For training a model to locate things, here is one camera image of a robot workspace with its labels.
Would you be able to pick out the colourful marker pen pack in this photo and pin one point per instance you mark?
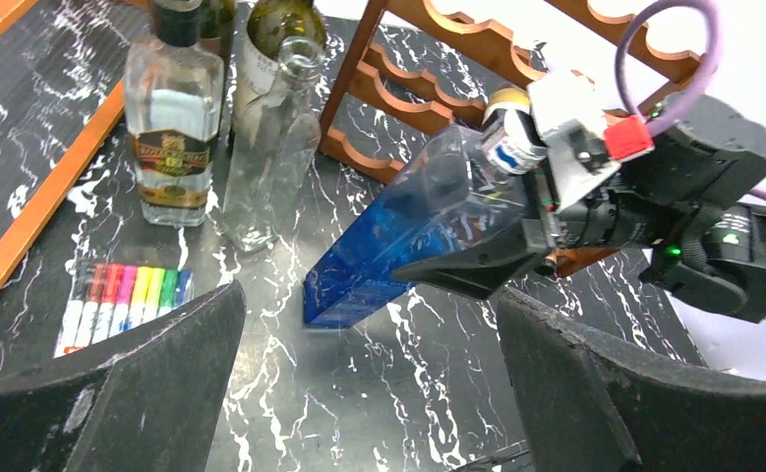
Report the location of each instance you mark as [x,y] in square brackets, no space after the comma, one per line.
[107,299]

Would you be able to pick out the dark wooden wine rack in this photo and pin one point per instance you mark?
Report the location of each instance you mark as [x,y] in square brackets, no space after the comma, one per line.
[367,68]

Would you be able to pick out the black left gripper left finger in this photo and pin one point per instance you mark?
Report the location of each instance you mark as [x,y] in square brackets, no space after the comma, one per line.
[147,399]

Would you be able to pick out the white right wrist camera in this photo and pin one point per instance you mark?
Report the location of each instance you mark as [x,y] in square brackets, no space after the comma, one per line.
[586,146]

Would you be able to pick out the clear glass bottle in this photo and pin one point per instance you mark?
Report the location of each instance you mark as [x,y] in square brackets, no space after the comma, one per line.
[276,137]

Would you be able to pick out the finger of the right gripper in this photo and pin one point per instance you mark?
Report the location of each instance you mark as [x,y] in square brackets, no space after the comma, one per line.
[479,271]

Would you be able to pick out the clear bottle blue label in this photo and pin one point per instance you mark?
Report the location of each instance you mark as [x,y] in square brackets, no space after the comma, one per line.
[462,188]

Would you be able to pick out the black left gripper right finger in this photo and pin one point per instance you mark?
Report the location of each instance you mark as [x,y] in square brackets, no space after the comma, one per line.
[590,401]

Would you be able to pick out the dark green wine bottle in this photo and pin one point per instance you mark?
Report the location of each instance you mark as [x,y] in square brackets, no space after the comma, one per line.
[269,23]

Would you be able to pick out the green wine bottle brown label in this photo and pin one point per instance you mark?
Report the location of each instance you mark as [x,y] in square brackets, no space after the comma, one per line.
[217,23]

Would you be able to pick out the orange wooden shelf rack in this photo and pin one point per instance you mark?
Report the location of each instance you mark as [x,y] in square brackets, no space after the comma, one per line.
[60,96]

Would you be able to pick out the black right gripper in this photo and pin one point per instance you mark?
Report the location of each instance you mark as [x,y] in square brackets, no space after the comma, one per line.
[700,167]

